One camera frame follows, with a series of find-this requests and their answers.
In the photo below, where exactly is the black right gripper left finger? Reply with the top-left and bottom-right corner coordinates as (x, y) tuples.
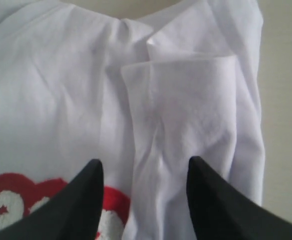
(0, 159), (104, 240)

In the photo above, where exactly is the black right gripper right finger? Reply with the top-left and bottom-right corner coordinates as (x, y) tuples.
(187, 156), (292, 240)

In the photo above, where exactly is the white shirt with red print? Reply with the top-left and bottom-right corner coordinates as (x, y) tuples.
(0, 0), (265, 240)

